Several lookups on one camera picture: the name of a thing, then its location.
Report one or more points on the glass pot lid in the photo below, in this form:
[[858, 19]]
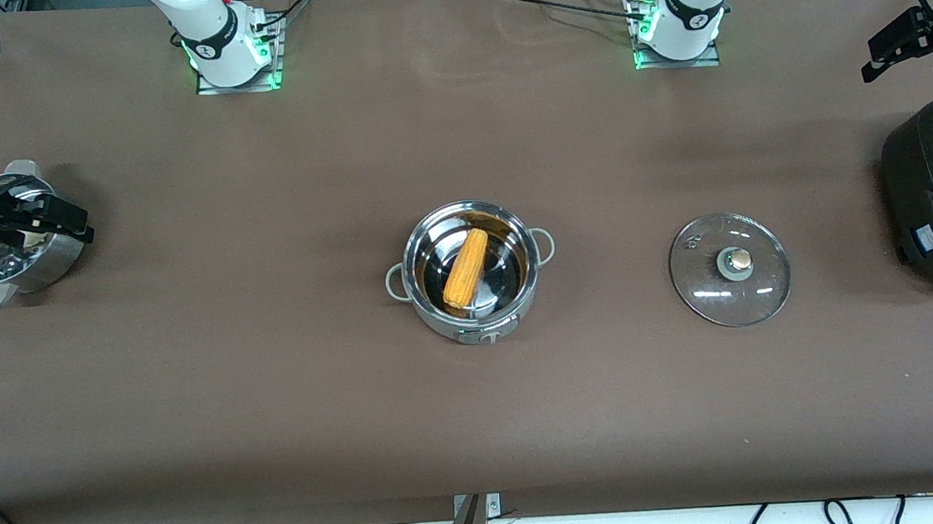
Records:
[[729, 270]]

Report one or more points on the yellow corn cob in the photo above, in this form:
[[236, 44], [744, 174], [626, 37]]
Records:
[[467, 269]]

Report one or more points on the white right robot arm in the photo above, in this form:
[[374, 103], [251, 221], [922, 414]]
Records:
[[216, 40]]

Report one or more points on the steel steamer pot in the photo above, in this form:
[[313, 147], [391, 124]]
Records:
[[58, 257]]

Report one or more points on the white steamed bun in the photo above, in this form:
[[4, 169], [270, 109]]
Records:
[[36, 239]]

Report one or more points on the brown table cover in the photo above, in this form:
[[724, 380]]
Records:
[[479, 427]]

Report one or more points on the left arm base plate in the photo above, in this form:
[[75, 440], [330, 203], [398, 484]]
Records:
[[709, 58]]

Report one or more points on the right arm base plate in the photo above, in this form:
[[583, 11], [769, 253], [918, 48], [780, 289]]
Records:
[[277, 60]]

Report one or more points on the silver table edge bracket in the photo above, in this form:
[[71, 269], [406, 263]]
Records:
[[494, 503]]

